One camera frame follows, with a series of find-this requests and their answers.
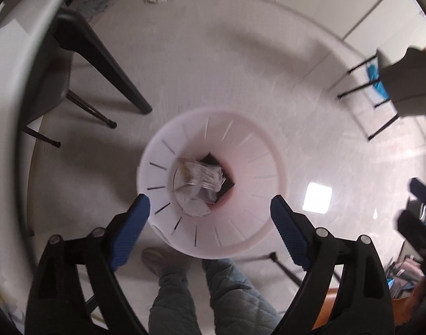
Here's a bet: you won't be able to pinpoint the person's legs in grey trousers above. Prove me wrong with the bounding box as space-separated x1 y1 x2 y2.
142 247 282 335

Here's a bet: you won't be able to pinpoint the white round table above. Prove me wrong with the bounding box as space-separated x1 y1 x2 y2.
0 0 64 321

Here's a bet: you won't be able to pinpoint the white plastic trash bin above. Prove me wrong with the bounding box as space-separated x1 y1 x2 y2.
136 107 287 259

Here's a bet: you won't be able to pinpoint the blue cloth under chair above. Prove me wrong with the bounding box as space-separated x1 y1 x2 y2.
366 63 392 103

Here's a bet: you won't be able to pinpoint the grey chair with black legs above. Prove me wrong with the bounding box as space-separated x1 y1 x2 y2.
337 47 426 141

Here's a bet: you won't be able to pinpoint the crumpled paper trash in bin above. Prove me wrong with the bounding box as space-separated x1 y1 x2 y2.
173 153 235 218

